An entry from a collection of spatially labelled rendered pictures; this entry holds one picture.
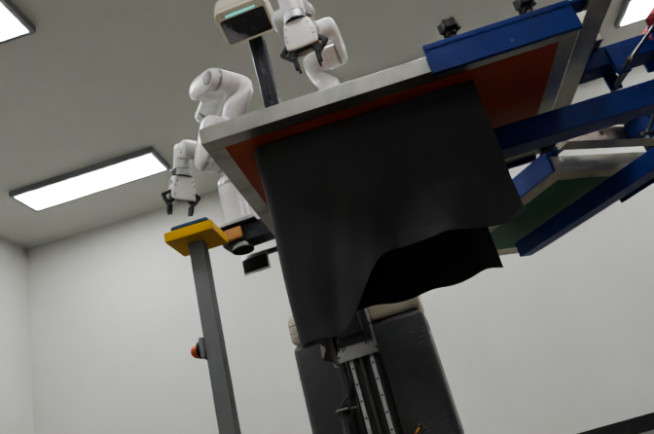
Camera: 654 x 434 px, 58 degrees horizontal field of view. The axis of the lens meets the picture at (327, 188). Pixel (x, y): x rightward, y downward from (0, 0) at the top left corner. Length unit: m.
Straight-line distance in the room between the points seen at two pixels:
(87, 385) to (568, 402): 4.05
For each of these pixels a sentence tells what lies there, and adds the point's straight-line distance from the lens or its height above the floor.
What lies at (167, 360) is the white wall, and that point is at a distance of 5.64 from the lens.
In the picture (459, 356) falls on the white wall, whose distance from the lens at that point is 5.15.
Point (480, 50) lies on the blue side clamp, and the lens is 1.23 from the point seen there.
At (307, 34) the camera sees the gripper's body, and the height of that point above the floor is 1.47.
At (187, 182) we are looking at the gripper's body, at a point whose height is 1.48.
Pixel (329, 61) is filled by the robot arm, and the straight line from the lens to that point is 2.28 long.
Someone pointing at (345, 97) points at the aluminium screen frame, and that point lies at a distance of 1.20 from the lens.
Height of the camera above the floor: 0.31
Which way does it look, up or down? 25 degrees up
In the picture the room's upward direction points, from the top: 16 degrees counter-clockwise
